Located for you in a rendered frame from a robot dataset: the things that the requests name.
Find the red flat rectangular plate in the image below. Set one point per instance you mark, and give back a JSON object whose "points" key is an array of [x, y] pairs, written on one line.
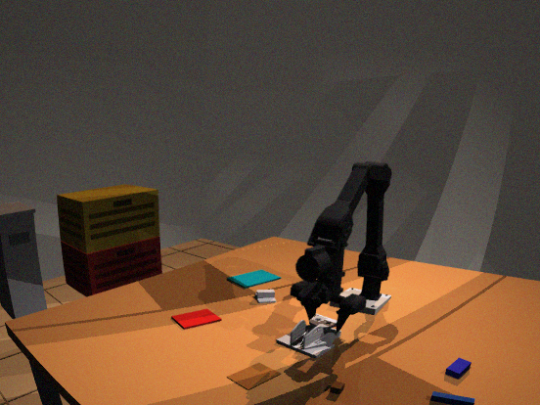
{"points": [[196, 318]]}

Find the teal flat rectangular plate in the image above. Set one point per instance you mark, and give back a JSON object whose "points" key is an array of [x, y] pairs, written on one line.
{"points": [[254, 278]]}

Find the blue flat bar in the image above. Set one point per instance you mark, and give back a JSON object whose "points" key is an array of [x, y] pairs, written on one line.
{"points": [[451, 399]]}

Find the blue rectangular block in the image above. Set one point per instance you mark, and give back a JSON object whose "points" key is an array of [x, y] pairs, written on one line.
{"points": [[458, 368]]}

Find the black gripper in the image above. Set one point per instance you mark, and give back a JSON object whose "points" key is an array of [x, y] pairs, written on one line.
{"points": [[347, 305]]}

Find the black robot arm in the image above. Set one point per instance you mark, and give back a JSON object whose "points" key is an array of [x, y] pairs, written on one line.
{"points": [[335, 223]]}

